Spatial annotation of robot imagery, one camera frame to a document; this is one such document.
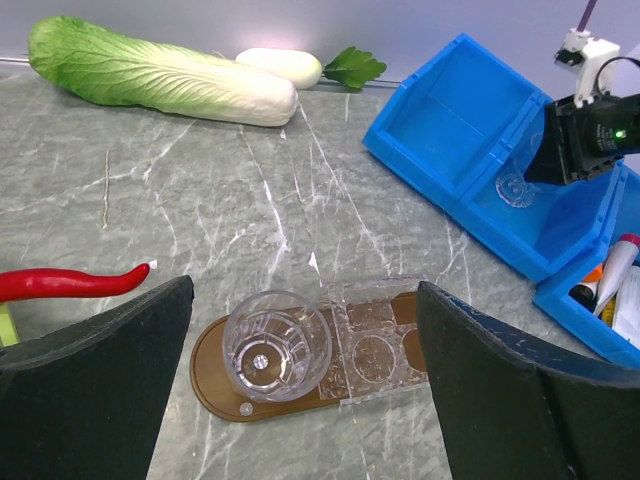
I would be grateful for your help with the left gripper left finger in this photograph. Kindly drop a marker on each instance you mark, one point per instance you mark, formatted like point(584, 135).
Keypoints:
point(87, 401)

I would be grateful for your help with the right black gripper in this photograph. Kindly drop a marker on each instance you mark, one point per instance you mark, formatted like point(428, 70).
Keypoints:
point(560, 153)

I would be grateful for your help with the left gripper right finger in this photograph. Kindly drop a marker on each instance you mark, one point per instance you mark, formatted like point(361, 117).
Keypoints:
point(513, 406)

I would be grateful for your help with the clear acrylic toothbrush holder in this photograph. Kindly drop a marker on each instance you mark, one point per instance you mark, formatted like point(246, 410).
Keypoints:
point(376, 347)

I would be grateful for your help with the clear plastic cup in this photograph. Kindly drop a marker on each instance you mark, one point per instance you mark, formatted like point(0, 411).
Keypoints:
point(277, 347)
point(510, 183)

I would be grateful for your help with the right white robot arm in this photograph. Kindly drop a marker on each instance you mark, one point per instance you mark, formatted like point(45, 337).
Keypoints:
point(611, 125)

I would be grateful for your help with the white toothpaste tube pink cap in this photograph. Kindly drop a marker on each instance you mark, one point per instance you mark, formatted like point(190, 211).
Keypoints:
point(616, 267)

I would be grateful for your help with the orange toothpaste tube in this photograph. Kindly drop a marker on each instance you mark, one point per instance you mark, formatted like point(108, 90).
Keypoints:
point(595, 275)

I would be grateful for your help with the white toothpaste tube black cap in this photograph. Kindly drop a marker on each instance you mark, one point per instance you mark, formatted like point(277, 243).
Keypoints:
point(585, 294)

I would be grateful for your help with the large white toothpaste tube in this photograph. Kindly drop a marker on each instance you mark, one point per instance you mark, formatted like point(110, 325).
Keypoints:
point(627, 307)

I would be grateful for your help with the brown oval wooden tray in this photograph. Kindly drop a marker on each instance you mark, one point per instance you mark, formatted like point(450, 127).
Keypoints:
point(214, 390)

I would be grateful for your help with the blue compartment bin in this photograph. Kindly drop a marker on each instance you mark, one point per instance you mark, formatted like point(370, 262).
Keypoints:
point(457, 131)

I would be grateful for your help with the green plastic basket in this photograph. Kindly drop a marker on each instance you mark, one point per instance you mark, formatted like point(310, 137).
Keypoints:
point(8, 331)

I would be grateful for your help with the red chili pepper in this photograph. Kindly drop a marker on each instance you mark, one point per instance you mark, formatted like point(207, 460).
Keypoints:
point(39, 283)

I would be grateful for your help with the white radish with leaves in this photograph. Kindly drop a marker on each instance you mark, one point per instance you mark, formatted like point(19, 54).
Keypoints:
point(352, 68)

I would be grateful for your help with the green napa cabbage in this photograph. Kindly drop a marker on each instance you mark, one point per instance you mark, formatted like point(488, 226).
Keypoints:
point(110, 69)

